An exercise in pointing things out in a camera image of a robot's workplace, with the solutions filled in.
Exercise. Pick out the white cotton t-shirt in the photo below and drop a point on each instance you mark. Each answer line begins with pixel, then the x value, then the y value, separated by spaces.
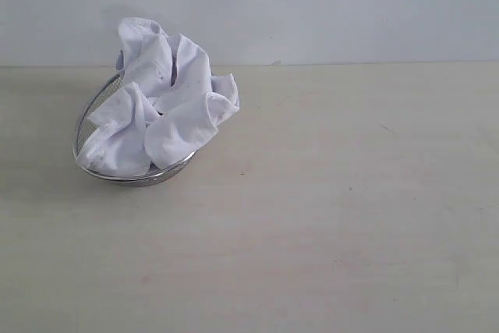
pixel 168 105

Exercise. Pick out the metal mesh basket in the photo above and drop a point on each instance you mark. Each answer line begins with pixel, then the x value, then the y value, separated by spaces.
pixel 84 128

